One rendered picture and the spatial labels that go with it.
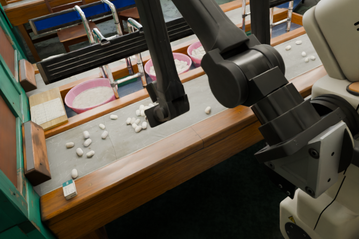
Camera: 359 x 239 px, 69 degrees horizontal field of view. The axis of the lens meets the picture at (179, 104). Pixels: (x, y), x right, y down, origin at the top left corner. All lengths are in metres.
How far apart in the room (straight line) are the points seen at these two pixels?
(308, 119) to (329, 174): 0.08
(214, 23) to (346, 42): 0.20
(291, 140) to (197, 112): 0.81
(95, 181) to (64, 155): 0.24
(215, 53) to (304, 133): 0.18
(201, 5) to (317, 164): 0.30
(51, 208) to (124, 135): 0.37
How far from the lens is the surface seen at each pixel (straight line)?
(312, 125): 0.39
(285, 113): 0.39
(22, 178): 0.96
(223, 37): 0.44
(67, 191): 0.96
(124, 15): 3.45
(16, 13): 3.65
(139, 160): 0.97
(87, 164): 1.07
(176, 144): 0.99
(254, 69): 0.41
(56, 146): 1.21
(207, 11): 0.47
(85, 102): 1.42
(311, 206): 0.72
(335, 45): 0.47
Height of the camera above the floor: 1.48
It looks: 38 degrees down
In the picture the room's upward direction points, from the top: 9 degrees counter-clockwise
